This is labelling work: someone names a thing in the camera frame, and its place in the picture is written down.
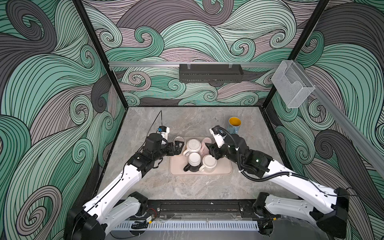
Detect clear plastic wall bin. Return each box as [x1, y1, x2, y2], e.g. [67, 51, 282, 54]
[272, 60, 315, 109]

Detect aluminium wall rail back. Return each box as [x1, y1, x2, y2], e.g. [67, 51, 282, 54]
[108, 61, 280, 69]

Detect cream white mug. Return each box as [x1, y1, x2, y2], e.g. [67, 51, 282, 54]
[199, 155, 217, 173]

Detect aluminium wall rail right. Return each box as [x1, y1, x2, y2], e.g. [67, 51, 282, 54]
[296, 63, 384, 176]

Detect light pink mug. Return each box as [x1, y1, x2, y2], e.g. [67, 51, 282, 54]
[200, 138, 212, 157]

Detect beige silicone drying mat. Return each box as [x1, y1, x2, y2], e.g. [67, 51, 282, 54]
[170, 154, 233, 176]

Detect black wall tray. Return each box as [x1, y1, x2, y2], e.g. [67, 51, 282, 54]
[179, 64, 244, 84]

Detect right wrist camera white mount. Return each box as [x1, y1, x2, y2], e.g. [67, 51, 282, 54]
[209, 125, 226, 148]

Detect black corner frame post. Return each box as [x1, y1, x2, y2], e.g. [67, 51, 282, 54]
[73, 0, 129, 111]
[262, 0, 330, 108]

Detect black corner frame post right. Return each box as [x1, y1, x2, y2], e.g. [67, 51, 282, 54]
[262, 0, 330, 108]

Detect aluminium wall rail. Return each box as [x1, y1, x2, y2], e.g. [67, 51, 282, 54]
[108, 61, 280, 69]
[296, 63, 384, 176]

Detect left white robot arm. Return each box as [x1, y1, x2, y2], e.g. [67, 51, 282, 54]
[64, 133, 185, 240]

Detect beige pink ribbed mug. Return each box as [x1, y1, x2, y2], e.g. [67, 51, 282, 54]
[173, 136, 185, 150]

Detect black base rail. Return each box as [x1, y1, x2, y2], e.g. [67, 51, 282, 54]
[119, 198, 281, 223]

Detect blue butterfly mug yellow inside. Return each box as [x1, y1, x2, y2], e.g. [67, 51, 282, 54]
[227, 117, 242, 134]

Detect black mug white base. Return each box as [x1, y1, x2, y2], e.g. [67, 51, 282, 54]
[183, 153, 201, 173]

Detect black corner frame post left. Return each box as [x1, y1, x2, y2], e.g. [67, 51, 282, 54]
[73, 0, 129, 111]

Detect white slotted cable duct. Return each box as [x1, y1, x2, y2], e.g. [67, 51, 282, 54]
[111, 220, 260, 232]

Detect white ribbed mug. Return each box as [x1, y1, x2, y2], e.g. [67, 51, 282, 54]
[183, 139, 202, 157]

